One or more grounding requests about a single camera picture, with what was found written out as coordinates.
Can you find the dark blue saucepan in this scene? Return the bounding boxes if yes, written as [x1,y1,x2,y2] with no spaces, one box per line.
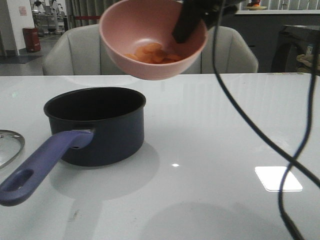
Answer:
[0,87,146,207]

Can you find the dark washing machine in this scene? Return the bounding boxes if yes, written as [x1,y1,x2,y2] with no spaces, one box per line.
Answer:
[270,25,320,73]

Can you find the beige curtain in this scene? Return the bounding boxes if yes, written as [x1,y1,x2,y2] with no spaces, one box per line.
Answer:
[65,0,117,29]

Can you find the orange ham slices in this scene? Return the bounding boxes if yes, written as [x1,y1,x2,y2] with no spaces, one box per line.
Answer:
[124,42,183,64]

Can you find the left beige chair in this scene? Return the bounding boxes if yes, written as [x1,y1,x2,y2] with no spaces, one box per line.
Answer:
[42,24,124,76]

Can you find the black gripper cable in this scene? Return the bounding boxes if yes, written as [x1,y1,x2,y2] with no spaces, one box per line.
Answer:
[212,9,320,240]

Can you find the grey counter cabinet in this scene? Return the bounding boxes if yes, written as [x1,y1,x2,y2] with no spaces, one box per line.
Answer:
[221,10,320,73]

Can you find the beige chair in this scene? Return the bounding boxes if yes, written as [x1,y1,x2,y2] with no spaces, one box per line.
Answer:
[183,26,259,75]
[42,24,124,76]

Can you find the red trash bin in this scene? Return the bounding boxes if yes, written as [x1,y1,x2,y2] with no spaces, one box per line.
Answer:
[22,27,41,53]

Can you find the right beige chair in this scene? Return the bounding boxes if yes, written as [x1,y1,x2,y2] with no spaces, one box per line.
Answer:
[183,26,259,75]

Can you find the red barrier belt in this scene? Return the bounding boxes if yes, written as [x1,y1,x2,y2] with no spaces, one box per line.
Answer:
[73,15,101,20]

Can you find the pink bowl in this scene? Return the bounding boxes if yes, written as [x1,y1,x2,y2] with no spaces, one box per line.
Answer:
[99,0,208,80]

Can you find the fruit plate on counter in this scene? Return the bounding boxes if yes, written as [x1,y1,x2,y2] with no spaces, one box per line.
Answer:
[245,0,267,11]

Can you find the folded beige cushion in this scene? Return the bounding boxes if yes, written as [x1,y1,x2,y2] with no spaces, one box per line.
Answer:
[296,54,314,74]

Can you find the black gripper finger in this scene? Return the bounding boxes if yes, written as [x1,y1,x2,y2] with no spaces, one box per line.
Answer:
[203,0,239,29]
[172,0,206,44]

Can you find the glass lid with blue knob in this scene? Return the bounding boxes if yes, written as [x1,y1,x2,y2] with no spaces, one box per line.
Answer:
[0,129,25,169]

